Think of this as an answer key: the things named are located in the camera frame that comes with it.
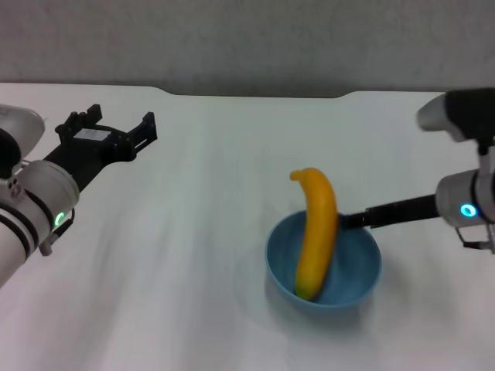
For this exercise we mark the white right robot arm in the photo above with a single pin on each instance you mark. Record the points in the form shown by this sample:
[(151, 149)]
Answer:
[(456, 205)]

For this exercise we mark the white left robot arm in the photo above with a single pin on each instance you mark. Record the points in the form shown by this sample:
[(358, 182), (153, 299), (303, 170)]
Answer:
[(42, 185)]

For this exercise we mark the blue ceramic bowl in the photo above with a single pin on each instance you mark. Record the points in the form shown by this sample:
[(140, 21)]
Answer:
[(356, 263)]

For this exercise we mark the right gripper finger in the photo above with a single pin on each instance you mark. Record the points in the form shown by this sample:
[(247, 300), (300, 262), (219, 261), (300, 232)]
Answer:
[(356, 221)]

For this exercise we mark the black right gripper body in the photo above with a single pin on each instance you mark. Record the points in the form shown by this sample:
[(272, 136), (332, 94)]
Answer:
[(402, 212)]

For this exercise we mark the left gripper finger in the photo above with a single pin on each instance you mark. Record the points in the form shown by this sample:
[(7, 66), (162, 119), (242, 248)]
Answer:
[(146, 131), (93, 115)]

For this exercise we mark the yellow banana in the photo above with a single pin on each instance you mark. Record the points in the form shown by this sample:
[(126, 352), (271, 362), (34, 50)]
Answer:
[(317, 232)]

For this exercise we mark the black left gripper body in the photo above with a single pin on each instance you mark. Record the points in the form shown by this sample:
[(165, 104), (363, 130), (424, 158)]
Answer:
[(93, 148)]

